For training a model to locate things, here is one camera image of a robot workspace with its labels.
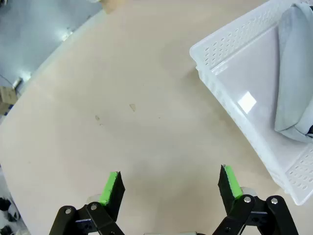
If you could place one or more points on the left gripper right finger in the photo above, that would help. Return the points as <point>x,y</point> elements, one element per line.
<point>227,193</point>

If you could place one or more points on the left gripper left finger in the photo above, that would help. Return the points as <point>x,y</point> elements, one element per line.
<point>115,193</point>

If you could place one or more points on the white perforated plastic basket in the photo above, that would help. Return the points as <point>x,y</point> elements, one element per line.
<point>244,73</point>

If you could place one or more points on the grey zipper pouch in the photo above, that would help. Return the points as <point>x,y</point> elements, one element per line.
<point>293,73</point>

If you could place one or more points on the small closed cardboard box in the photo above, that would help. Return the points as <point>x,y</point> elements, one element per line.
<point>7,95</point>

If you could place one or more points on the small silver metal object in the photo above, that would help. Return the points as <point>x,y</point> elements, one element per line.
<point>17,82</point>

